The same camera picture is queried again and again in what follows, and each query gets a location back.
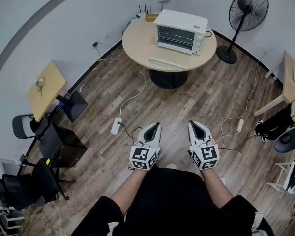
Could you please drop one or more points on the blue yellow box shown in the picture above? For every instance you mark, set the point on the blue yellow box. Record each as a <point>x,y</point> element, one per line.
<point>67,96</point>

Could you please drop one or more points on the person's right forearm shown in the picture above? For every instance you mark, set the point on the person's right forearm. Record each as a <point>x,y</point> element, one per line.
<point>216,188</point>

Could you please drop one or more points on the black box yellow sticker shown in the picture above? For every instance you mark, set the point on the black box yellow sticker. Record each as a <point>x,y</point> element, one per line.
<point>64,144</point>

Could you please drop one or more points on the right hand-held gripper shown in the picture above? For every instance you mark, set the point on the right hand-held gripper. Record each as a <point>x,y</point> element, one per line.
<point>206,156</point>

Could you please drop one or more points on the person's left forearm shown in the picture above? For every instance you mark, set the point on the person's left forearm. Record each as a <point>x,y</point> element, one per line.
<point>130,188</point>

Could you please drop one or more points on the wooden desk white legs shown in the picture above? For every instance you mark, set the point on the wooden desk white legs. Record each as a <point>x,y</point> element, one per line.
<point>288,82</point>

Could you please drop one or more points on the small white box device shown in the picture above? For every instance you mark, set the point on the small white box device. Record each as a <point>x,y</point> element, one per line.
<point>134,21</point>

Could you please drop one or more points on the white storage box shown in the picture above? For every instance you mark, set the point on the white storage box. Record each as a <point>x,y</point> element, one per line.
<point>7,167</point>

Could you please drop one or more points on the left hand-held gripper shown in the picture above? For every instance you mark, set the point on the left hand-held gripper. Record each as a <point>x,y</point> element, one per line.
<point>140,157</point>

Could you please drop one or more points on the black round chair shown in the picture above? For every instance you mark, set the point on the black round chair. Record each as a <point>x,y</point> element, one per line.
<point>288,141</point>

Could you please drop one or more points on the black power adapter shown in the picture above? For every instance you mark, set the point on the black power adapter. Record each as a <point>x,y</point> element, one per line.
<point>95,44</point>

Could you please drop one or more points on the black standing fan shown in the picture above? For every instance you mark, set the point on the black standing fan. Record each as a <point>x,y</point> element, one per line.
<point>244,5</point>

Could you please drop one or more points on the black office chair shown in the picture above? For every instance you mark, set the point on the black office chair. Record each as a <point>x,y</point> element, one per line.
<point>27,188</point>

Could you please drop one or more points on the yellow rectangular container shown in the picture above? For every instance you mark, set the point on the yellow rectangular container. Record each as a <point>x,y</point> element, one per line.
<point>151,17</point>

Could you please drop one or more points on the black round table base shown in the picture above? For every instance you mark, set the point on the black round table base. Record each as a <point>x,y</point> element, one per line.
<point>168,80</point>

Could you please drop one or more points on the white toaster oven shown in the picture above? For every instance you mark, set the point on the white toaster oven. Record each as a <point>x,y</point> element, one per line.
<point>182,18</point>

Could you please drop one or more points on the person's white shoe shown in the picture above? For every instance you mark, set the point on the person's white shoe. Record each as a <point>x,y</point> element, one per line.
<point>171,165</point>

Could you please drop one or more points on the white wooden stand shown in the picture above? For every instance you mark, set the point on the white wooden stand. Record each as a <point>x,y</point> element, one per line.
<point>284,165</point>

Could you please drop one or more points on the person's black clothing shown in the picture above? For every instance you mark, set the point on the person's black clothing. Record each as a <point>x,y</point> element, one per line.
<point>174,200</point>

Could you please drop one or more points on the small wooden table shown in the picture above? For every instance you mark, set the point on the small wooden table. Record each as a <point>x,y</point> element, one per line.
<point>49,87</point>

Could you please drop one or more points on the white router black antennas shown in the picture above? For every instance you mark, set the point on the white router black antennas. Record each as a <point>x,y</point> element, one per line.
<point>140,15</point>

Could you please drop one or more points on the small clear bottle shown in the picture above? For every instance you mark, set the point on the small clear bottle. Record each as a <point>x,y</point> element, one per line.
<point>271,80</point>

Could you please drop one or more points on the white power strip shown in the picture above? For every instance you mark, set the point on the white power strip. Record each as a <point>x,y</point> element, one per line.
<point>240,125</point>
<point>115,126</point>

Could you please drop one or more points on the white long bar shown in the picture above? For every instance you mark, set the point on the white long bar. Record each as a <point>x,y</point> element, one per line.
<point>167,63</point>

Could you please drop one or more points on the white wall socket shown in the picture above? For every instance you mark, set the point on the white wall socket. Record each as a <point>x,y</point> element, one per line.
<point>107,36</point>

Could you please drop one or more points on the black square table base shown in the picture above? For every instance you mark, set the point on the black square table base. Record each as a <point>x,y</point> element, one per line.
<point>75,106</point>

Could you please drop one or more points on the white artificial flower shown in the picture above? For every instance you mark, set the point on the white artificial flower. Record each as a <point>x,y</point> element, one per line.
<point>40,81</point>

